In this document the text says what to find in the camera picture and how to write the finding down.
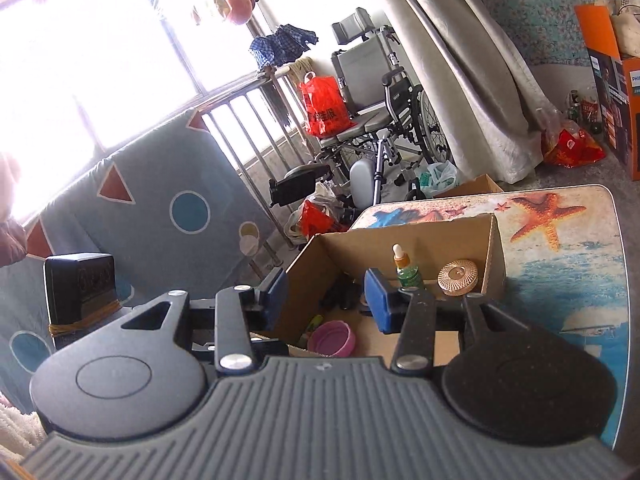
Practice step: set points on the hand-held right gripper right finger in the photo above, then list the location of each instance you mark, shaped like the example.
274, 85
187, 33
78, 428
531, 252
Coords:
377, 300

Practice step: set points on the wooden furniture piece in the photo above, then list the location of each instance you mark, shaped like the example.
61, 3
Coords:
12, 470

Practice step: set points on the green dropper bottle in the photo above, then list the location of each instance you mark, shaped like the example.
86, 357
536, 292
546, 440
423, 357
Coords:
407, 275

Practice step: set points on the pink hanging object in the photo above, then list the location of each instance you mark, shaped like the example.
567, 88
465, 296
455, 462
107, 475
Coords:
239, 6

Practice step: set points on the beige curtain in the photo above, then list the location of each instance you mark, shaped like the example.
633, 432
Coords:
465, 70

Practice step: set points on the pink round lid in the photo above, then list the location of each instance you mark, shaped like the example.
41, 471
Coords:
332, 340

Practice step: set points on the grey wheelchair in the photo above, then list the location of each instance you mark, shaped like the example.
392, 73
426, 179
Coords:
360, 75

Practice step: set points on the small black container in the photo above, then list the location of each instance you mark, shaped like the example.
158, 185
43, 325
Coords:
351, 297

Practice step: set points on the yellow-green small tube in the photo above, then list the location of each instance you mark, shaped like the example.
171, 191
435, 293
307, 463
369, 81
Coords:
315, 322

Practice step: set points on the black round object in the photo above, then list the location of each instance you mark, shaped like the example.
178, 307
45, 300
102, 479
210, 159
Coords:
415, 190

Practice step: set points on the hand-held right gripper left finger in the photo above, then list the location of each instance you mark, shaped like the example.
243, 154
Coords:
275, 295

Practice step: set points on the white and green plastic bag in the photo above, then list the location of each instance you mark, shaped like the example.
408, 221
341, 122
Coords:
440, 175

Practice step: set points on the window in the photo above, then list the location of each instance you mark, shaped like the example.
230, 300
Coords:
172, 42

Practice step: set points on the orange cardboard box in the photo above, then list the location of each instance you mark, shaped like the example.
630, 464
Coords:
617, 105

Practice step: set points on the dark glass bottle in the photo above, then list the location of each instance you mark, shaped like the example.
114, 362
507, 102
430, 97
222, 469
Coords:
575, 107

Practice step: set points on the gold round jar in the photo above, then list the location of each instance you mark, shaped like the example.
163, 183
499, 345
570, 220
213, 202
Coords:
457, 276

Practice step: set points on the white fluffy cloth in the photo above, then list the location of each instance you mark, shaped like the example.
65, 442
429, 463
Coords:
15, 425

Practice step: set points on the red plastic bag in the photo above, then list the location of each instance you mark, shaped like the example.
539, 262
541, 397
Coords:
325, 107
317, 220
572, 150

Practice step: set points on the red labelled jar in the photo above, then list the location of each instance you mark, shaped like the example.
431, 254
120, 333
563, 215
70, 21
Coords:
591, 110

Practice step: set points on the small cardboard box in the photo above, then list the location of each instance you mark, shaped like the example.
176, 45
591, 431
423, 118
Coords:
472, 185

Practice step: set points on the blue-grey geometric print blanket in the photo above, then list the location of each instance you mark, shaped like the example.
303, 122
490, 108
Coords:
165, 260

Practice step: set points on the metal railing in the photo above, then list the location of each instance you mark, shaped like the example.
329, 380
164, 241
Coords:
225, 99

